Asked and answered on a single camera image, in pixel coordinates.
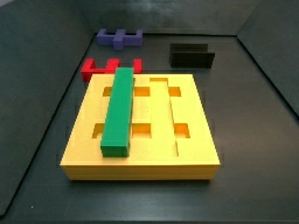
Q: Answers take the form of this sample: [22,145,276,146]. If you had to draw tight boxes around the green long block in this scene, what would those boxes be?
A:
[101,67,134,158]

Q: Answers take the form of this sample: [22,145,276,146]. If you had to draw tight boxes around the purple notched block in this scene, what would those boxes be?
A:
[97,29,145,50]

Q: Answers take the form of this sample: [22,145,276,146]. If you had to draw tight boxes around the red notched block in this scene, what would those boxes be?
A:
[81,58,143,81]

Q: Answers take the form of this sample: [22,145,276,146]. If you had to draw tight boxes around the black notched block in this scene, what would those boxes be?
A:
[170,43,216,68]

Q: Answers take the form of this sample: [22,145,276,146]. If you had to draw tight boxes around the yellow slotted board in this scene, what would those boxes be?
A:
[61,74,221,180]

